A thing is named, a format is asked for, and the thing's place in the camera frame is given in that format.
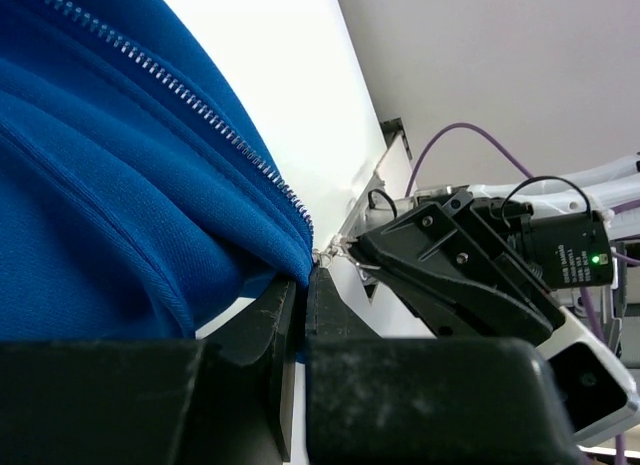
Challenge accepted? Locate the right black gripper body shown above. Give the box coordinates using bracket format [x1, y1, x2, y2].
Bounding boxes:
[449, 189, 615, 291]

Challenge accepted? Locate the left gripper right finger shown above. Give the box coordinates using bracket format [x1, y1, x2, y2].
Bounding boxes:
[305, 268, 583, 464]

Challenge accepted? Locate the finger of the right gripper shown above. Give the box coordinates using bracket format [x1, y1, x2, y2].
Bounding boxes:
[357, 199, 495, 285]
[348, 244, 553, 343]

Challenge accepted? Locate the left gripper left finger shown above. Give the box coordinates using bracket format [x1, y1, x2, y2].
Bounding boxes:
[1, 279, 297, 464]

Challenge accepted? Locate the metal zipper pull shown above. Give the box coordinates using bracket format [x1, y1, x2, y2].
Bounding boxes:
[312, 234, 357, 268]

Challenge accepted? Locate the blue zip-up jacket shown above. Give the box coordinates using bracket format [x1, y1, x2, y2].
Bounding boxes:
[1, 0, 313, 341]

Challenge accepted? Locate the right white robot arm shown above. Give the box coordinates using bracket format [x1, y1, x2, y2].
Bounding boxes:
[343, 156, 639, 344]

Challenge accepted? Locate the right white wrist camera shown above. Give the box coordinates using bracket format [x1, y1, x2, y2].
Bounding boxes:
[537, 306, 639, 447]

